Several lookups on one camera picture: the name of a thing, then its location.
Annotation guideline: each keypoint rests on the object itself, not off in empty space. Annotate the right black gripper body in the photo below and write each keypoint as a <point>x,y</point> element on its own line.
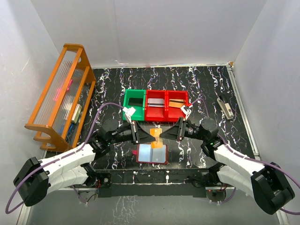
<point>181,129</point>

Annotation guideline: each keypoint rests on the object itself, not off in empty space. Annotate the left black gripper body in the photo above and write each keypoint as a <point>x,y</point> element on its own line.
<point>135,132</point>

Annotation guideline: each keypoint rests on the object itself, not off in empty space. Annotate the orange patterned credit card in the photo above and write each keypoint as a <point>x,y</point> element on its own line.
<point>158,143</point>

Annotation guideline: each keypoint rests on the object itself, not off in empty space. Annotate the red leather card holder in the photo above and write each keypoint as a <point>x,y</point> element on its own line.
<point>148,155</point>

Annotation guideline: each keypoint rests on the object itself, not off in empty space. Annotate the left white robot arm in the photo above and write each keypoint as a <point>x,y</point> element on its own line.
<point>37,178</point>

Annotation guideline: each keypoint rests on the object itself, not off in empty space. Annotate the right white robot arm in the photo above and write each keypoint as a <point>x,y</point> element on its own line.
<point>265,182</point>

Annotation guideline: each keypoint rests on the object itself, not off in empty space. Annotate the grey striped card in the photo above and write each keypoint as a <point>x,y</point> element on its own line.
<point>156,102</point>

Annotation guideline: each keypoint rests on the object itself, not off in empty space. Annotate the red bin right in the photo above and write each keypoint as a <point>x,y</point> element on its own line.
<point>173,114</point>

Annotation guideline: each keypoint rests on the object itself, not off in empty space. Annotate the red bin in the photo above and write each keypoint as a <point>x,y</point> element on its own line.
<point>155,114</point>
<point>173,114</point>

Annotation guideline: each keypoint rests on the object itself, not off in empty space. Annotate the red bin left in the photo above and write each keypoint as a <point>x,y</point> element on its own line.
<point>155,114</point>

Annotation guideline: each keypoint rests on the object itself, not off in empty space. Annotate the black grey stapler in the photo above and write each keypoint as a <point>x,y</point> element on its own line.
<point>224,104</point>

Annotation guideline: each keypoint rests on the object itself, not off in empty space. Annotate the green plastic bin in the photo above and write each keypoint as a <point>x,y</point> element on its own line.
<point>135,98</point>

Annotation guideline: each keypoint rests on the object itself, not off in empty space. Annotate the beige box in rack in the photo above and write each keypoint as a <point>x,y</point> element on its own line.
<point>76,114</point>

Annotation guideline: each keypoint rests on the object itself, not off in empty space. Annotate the orange wooden rack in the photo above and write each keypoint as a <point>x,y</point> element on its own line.
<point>71,82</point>

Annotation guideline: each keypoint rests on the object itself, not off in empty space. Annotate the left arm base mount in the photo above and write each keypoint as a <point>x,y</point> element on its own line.
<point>95,181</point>

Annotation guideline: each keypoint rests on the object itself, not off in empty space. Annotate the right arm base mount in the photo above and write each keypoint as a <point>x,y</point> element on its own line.
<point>215,189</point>

